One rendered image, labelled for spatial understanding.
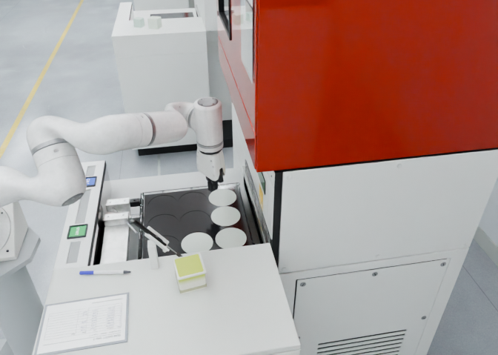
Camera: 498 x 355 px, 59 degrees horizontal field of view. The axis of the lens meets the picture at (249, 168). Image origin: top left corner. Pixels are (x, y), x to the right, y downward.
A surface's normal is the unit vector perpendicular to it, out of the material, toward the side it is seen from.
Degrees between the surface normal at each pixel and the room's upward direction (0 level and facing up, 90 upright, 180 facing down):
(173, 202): 0
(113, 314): 0
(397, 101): 90
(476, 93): 90
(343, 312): 90
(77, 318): 0
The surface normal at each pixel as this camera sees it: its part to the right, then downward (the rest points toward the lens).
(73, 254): 0.00, -0.82
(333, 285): 0.18, 0.56
